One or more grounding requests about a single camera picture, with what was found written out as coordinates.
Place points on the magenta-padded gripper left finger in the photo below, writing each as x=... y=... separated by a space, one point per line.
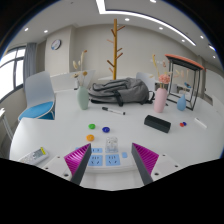
x=77 y=160

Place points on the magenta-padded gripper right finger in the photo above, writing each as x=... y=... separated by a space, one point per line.
x=145 y=159

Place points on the transparent charger block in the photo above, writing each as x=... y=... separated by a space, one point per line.
x=112 y=145

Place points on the orange round magnet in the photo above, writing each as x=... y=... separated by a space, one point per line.
x=90 y=137

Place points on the green round magnet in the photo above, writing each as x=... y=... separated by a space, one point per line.
x=92 y=126

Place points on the black rectangular box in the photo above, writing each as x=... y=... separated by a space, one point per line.
x=157 y=123

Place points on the white remote control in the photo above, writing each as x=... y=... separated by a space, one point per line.
x=33 y=156

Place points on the red round magnet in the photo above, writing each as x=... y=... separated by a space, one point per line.
x=181 y=125

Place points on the small blue round magnet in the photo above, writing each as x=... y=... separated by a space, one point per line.
x=185 y=123

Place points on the black marker pen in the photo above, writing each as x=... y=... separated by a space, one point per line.
x=113 y=111

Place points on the pink vase with flowers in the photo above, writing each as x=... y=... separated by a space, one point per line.
x=160 y=100

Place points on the green vase with dried flowers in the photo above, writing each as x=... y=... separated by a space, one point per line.
x=83 y=98

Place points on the blue vase with dried stems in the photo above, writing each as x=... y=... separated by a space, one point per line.
x=181 y=103

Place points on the grey backpack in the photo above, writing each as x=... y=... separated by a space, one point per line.
x=123 y=90

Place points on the plain white chair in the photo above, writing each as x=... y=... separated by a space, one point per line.
x=146 y=79

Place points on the white chair with blue cushion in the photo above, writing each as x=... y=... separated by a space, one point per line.
x=38 y=90

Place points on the black-framed orange-topped side table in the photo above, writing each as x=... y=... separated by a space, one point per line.
x=185 y=61

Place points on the grey curtain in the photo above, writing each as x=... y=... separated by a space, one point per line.
x=30 y=61

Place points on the window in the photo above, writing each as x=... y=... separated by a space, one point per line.
x=8 y=71

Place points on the wooden coat rack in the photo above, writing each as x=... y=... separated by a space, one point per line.
x=115 y=50

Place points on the round ceiling spotlights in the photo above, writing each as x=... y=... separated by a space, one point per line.
x=127 y=19

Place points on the long ceiling light strip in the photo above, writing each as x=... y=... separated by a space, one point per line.
x=146 y=17

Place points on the round wall clock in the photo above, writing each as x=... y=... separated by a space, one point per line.
x=56 y=44

